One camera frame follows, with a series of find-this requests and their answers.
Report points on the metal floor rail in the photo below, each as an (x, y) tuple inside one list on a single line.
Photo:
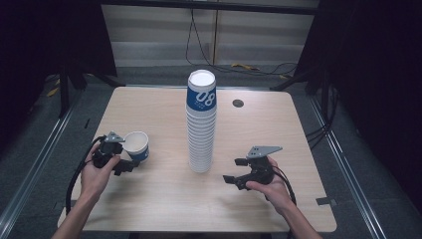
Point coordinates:
[(36, 159), (345, 166)]

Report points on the black metal stand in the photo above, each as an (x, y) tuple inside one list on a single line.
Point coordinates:
[(63, 93)]

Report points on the yellow tape piece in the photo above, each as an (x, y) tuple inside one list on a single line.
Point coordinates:
[(245, 66), (52, 92)]

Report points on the dark curtain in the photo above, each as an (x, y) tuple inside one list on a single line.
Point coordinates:
[(40, 49), (375, 66)]

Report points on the round grey table grommet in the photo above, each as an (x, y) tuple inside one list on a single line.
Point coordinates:
[(238, 103)]

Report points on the blue and white paper cup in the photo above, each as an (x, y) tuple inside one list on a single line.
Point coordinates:
[(137, 146)]

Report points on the black overhead bar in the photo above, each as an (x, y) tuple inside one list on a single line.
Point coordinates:
[(212, 6)]

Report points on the person's left hand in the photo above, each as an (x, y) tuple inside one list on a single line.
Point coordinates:
[(94, 181)]

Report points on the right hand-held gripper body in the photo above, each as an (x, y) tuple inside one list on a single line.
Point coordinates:
[(262, 171)]

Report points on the person's right hand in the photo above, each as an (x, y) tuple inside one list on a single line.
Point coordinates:
[(275, 194)]

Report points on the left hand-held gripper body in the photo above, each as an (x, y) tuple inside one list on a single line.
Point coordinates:
[(106, 152)]

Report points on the stack of paper cups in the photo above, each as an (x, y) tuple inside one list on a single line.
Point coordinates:
[(200, 132)]

